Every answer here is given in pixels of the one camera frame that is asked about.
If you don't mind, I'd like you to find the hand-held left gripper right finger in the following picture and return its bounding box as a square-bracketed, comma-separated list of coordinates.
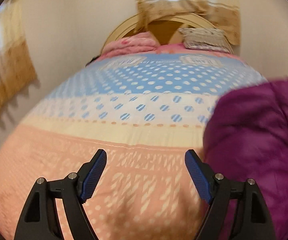
[185, 149, 276, 240]

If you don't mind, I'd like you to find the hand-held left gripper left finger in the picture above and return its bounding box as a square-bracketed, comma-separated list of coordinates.
[14, 149, 107, 240]

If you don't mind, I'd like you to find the purple hooded jacket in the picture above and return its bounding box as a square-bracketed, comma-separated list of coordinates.
[203, 79, 288, 240]

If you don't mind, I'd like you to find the pastel dotted bedspread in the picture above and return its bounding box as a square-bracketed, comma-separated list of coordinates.
[0, 52, 268, 240]

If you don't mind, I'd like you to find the pink bed sheet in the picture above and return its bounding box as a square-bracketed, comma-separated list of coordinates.
[156, 44, 232, 55]

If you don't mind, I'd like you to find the beige floral curtain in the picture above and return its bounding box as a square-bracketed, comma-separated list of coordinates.
[0, 0, 38, 128]
[133, 0, 241, 44]

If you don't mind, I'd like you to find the pink folded blanket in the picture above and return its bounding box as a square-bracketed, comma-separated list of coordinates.
[101, 32, 159, 58]

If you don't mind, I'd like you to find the grey patterned pillow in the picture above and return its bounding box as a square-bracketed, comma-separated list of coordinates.
[178, 28, 231, 50]

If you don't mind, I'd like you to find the cream wooden headboard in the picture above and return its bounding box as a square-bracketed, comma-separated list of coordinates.
[104, 14, 235, 53]

